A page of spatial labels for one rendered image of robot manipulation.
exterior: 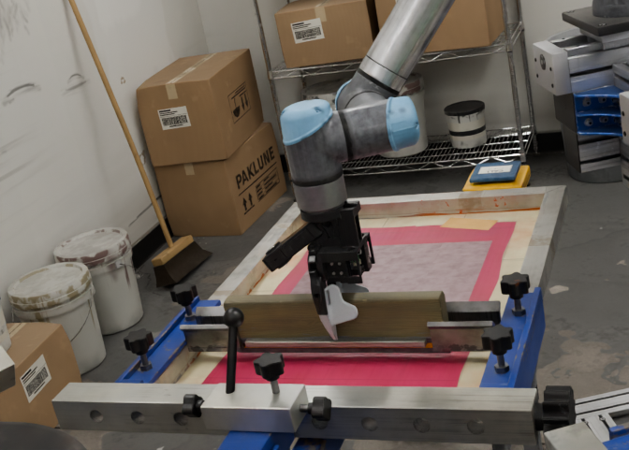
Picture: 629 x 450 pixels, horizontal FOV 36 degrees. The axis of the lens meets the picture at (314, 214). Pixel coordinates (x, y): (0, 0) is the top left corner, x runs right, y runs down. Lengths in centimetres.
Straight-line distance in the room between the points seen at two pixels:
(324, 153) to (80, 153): 313
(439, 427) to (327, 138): 43
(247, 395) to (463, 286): 57
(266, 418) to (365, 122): 44
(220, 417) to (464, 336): 40
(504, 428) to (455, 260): 64
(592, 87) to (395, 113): 82
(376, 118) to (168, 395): 48
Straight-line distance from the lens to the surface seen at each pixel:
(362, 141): 139
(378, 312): 149
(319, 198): 141
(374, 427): 128
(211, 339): 161
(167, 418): 139
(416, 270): 180
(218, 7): 554
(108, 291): 408
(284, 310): 154
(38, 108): 425
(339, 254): 144
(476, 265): 178
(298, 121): 138
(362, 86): 152
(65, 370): 367
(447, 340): 147
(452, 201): 201
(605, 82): 215
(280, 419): 123
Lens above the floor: 170
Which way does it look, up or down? 20 degrees down
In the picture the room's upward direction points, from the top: 12 degrees counter-clockwise
